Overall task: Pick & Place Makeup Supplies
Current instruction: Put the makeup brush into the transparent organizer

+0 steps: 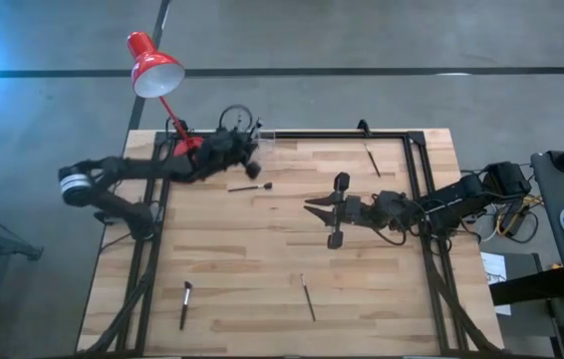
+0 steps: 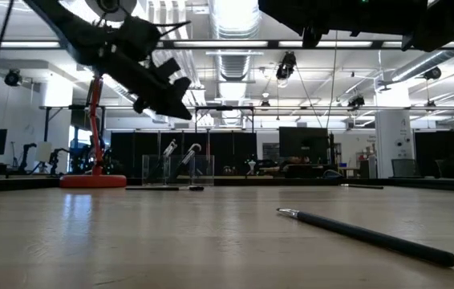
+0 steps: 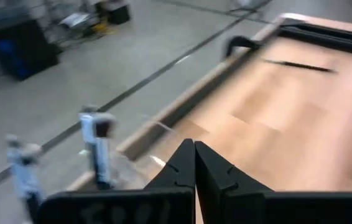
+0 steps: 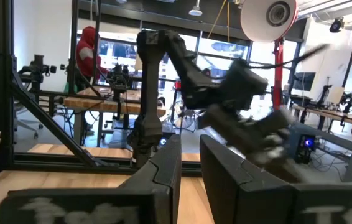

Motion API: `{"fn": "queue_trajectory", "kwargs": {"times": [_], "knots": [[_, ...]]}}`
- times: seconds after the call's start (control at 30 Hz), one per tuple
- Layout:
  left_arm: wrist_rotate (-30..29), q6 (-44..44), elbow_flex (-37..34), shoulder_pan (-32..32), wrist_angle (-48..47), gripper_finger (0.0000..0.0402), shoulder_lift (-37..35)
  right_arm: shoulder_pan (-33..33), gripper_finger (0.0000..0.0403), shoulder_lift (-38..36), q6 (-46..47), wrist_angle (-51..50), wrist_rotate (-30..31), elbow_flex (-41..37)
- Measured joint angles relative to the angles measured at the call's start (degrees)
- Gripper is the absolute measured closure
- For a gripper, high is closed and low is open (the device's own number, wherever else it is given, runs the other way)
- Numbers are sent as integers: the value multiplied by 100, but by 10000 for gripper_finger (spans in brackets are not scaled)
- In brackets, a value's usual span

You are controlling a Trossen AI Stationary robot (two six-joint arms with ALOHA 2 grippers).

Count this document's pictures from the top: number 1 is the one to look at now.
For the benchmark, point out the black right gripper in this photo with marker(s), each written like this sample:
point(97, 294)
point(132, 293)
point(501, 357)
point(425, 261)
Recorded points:
point(352, 209)

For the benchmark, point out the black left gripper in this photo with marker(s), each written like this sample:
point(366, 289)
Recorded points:
point(229, 149)

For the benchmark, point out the black fluffy-head makeup brush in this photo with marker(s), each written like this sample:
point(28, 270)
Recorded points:
point(249, 188)

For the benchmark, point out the black brow comb brush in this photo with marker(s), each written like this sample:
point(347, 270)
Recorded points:
point(372, 160)

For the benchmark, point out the black pointed-tip makeup brush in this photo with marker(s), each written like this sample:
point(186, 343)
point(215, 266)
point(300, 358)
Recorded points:
point(308, 299)

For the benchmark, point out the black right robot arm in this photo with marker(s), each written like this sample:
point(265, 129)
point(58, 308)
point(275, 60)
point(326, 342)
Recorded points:
point(461, 197)

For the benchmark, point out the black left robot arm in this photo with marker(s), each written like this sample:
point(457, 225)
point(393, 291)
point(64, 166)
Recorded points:
point(127, 167)

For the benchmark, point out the clear acrylic brush organizer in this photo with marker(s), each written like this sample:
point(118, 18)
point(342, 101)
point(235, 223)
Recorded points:
point(268, 144)

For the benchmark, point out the black table clamp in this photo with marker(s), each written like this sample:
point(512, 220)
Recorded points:
point(182, 124)
point(363, 127)

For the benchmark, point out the red desk lamp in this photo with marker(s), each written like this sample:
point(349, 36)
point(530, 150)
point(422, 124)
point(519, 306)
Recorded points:
point(155, 65)

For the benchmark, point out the black silver-ferrule blush brush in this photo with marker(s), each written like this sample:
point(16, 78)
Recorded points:
point(185, 306)

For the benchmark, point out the white paper sheet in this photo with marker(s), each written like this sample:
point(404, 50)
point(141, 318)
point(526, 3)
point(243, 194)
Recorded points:
point(493, 266)

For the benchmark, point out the black power box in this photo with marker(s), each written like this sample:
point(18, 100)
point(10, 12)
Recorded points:
point(513, 219)

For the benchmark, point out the black table frame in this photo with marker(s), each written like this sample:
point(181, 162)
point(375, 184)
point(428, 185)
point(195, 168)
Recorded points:
point(322, 135)

